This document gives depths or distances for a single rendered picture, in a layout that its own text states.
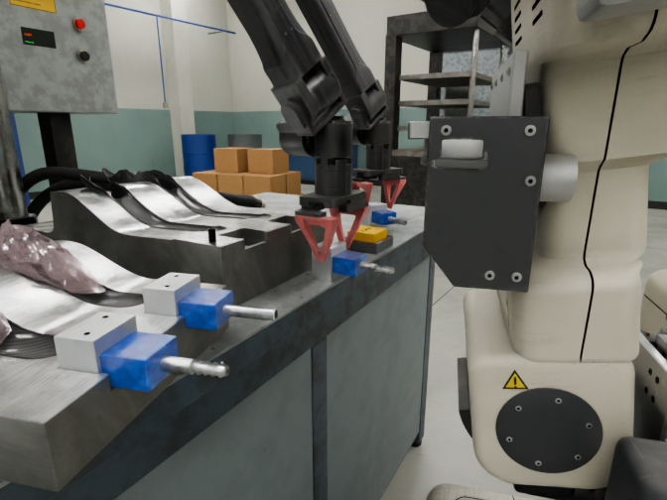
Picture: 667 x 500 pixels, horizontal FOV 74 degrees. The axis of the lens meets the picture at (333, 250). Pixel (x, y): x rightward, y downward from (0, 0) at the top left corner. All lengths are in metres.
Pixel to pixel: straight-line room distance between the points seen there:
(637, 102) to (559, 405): 0.30
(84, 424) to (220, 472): 0.33
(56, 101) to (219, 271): 0.95
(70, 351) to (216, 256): 0.24
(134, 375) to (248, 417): 0.33
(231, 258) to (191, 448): 0.24
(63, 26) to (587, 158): 1.32
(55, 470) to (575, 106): 0.51
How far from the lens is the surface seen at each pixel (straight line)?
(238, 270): 0.61
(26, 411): 0.37
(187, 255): 0.63
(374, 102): 1.00
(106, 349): 0.40
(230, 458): 0.69
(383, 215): 1.03
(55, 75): 1.46
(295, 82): 0.60
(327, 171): 0.66
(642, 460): 0.51
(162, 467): 0.59
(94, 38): 1.54
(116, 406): 0.41
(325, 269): 0.70
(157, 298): 0.48
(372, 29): 8.09
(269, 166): 5.61
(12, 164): 1.25
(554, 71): 0.49
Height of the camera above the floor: 1.04
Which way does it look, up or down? 16 degrees down
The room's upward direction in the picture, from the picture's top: straight up
